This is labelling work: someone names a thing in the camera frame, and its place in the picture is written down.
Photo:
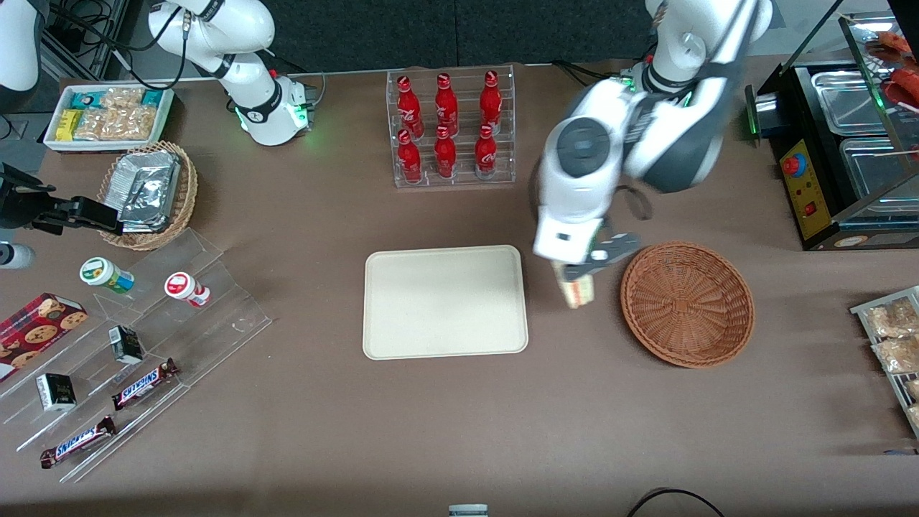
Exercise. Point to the yellow snack bar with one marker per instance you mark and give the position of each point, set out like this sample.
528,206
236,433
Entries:
68,126

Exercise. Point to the red tartan cookie box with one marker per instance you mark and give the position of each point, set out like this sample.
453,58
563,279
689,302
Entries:
36,330

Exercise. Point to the clear bag of crackers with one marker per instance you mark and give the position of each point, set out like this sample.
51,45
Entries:
129,123
90,124
122,98

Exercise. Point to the red cola bottle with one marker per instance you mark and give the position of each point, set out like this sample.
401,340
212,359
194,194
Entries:
409,108
490,103
446,106
486,156
445,158
409,161

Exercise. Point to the teal snack packet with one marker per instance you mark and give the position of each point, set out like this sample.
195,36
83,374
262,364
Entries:
152,98
87,99

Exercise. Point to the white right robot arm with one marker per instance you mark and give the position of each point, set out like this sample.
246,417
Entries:
255,108

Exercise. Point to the light wicker basket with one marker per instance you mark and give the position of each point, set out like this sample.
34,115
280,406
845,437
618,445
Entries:
185,194

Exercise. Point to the cream plastic tray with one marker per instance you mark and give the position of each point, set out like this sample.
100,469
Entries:
445,301

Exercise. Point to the clear acrylic bottle rack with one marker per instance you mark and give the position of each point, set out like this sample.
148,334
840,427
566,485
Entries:
502,93

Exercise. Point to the black food warmer machine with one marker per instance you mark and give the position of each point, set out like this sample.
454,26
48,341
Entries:
811,212

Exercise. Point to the dark metal rack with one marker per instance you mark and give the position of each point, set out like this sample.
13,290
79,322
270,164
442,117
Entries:
79,36

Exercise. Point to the green lid yogurt cup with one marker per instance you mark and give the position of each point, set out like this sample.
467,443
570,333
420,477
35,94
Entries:
104,274

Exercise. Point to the brown wicker basket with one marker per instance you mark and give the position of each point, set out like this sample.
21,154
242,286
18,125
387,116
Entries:
686,305

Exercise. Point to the red lid yogurt cup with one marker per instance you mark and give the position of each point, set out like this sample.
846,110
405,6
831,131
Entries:
183,287

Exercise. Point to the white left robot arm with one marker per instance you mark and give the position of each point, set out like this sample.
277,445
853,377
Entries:
589,147

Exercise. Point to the white rectangular snack tray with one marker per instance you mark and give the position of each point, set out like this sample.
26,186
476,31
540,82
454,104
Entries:
52,140

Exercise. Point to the clear bag of pastries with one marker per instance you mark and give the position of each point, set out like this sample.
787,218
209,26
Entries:
894,317
913,389
914,416
897,355

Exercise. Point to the grey snack tray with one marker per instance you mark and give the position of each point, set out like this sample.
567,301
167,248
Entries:
861,310

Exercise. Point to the clear acrylic stepped display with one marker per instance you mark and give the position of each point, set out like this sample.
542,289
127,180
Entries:
222,323

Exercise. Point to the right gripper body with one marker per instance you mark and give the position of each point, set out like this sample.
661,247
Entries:
16,207

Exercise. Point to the brown snickers bar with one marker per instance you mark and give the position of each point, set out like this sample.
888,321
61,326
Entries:
143,384
77,441

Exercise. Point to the silver foil pouch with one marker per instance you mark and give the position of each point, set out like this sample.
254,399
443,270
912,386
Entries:
147,166
147,205

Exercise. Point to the steel warmer pan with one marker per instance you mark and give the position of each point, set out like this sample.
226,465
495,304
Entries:
847,100
872,172

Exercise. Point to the small black carton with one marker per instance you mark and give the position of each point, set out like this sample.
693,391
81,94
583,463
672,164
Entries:
126,345
56,392

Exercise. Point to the triangle sandwich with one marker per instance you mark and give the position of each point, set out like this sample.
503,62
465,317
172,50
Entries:
580,293

